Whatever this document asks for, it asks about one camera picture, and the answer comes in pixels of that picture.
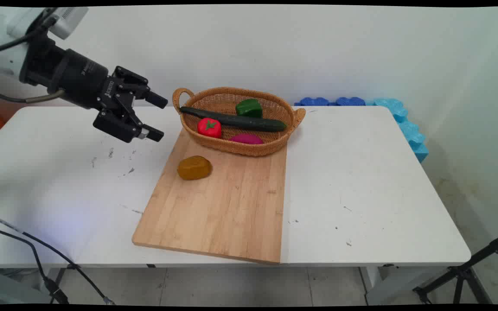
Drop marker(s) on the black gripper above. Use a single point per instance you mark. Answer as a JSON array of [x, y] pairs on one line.
[[82, 80]]

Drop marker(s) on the yellow-brown toy potato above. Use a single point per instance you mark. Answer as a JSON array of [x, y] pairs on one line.
[[194, 168]]

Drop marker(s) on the red toy tomato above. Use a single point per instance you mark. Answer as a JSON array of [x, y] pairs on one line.
[[209, 128]]

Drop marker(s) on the woven wicker basket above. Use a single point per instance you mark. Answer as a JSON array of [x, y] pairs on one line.
[[214, 101]]

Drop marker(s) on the dark green toy cucumber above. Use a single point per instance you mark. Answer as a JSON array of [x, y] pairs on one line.
[[240, 121]]

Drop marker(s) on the green toy bell pepper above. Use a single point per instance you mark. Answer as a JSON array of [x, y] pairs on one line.
[[249, 108]]

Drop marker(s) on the magenta toy sweet potato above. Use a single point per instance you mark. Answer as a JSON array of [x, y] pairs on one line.
[[246, 139]]

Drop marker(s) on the wooden cutting board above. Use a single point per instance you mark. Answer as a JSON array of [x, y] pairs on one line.
[[223, 207]]

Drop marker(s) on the light blue foam mat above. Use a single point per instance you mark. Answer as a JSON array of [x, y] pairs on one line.
[[409, 129]]

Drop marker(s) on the black tripod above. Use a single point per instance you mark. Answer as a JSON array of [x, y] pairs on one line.
[[463, 272]]

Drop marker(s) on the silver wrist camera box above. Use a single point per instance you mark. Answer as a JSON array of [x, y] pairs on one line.
[[69, 19]]

